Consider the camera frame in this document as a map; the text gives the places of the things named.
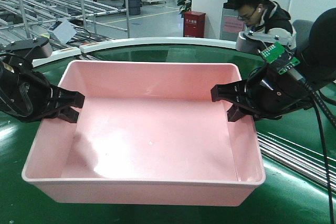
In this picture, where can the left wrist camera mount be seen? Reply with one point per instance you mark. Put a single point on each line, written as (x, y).
(36, 48)

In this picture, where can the seated man with glasses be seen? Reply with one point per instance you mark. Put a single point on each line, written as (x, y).
(266, 16)

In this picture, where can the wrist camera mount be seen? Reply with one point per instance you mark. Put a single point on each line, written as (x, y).
(252, 42)
(36, 48)

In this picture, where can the pink plastic bin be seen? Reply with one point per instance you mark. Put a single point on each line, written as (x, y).
(148, 133)

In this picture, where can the white outer conveyor rail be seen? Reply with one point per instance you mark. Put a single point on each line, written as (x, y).
(95, 46)

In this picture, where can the red fire extinguisher box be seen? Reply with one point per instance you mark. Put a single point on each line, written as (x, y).
(194, 24)

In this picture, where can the metal roller rack shelf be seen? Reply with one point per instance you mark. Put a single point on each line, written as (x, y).
(44, 12)

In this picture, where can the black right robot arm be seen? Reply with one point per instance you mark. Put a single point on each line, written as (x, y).
(316, 54)

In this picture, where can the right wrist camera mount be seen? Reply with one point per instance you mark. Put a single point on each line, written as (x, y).
(252, 42)

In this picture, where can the steel conveyor rollers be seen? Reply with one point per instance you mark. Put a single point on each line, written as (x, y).
(304, 161)

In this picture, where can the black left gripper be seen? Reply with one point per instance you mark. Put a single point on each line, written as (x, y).
(28, 96)

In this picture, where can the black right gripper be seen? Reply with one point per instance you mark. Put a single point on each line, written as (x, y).
(270, 95)

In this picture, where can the green circuit board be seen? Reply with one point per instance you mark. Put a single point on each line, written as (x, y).
(280, 59)

